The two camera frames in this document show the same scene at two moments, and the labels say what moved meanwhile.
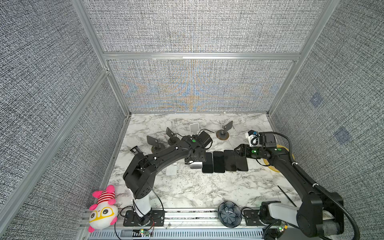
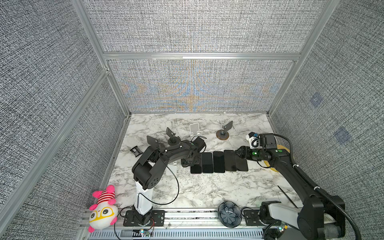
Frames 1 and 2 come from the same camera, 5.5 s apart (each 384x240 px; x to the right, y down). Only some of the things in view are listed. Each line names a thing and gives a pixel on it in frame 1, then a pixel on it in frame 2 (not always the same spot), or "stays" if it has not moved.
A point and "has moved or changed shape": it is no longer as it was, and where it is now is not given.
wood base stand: x=157 y=146 stays
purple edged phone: x=196 y=165 has moved or changed shape
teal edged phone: x=230 y=161 stays
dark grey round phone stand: x=173 y=138 stays
